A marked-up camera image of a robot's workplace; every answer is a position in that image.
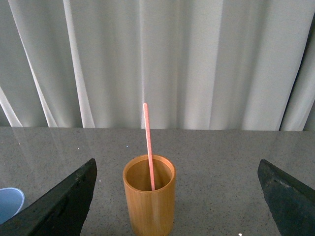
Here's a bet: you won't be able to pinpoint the pink speckled chopstick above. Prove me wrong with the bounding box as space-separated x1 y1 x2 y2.
143 103 155 191

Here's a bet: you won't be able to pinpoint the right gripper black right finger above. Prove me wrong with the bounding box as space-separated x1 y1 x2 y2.
257 159 315 236

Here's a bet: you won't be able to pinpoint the bamboo wooden chopstick holder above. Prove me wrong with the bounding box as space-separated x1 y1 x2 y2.
123 154 176 236

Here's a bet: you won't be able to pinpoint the white pleated curtain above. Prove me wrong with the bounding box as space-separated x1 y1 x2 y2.
0 0 315 131

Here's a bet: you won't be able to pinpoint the light blue plastic cup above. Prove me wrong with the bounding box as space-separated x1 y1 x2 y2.
0 187 26 224

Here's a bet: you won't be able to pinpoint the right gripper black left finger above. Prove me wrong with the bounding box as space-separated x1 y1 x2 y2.
0 158 97 236

